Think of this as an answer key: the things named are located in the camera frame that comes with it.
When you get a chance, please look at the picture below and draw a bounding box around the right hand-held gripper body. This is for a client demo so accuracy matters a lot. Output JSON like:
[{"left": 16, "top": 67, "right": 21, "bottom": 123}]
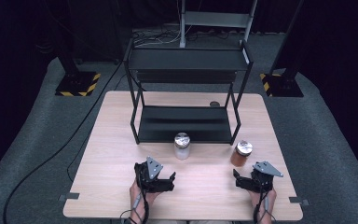
[{"left": 245, "top": 161, "right": 284, "bottom": 193}]

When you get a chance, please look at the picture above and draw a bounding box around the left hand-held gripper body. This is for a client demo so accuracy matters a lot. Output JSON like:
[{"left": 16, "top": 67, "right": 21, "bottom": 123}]
[{"left": 133, "top": 156, "right": 166, "bottom": 193}]

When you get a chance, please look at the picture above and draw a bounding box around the brown jar with silver lid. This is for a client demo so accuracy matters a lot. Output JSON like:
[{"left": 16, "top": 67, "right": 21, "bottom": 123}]
[{"left": 229, "top": 139, "right": 254, "bottom": 167}]

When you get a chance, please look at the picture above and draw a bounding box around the person's right hand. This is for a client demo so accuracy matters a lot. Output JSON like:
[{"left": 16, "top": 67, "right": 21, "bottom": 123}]
[{"left": 248, "top": 189, "right": 278, "bottom": 224}]

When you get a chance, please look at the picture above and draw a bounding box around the white jar with silver lid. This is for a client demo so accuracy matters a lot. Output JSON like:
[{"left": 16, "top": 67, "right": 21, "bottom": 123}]
[{"left": 173, "top": 132, "right": 191, "bottom": 161}]

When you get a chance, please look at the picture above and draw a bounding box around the black metal shelf rack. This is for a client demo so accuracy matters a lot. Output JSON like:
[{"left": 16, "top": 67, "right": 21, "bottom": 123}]
[{"left": 123, "top": 38, "right": 255, "bottom": 147}]

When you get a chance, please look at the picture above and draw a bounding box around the black stand with striped base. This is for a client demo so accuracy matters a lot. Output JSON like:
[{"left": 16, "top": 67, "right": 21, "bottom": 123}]
[
  {"left": 54, "top": 18, "right": 102, "bottom": 97},
  {"left": 259, "top": 0, "right": 306, "bottom": 98}
]

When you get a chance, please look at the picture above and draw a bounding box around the grey metal stand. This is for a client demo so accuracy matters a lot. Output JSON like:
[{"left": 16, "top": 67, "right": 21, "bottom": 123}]
[{"left": 178, "top": 0, "right": 258, "bottom": 49}]

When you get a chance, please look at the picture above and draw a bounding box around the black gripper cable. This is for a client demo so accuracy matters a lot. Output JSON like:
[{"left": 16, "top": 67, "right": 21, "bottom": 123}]
[
  {"left": 253, "top": 188, "right": 277, "bottom": 224},
  {"left": 119, "top": 174, "right": 150, "bottom": 224}
]

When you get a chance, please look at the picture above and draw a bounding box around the grey table bracket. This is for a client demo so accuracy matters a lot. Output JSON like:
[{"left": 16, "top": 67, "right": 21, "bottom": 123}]
[
  {"left": 288, "top": 196, "right": 310, "bottom": 207},
  {"left": 58, "top": 192, "right": 80, "bottom": 202}
]

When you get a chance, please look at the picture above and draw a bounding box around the thin black floor cable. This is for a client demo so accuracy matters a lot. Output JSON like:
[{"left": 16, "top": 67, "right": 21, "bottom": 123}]
[{"left": 66, "top": 133, "right": 91, "bottom": 183}]

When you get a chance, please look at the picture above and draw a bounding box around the thick black floor cable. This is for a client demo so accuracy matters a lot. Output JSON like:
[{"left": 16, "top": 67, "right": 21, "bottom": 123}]
[{"left": 2, "top": 59, "right": 126, "bottom": 224}]

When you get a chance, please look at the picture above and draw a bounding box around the bundle of floor cables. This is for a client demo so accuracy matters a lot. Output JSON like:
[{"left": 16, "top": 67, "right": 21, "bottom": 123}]
[{"left": 132, "top": 27, "right": 183, "bottom": 49}]

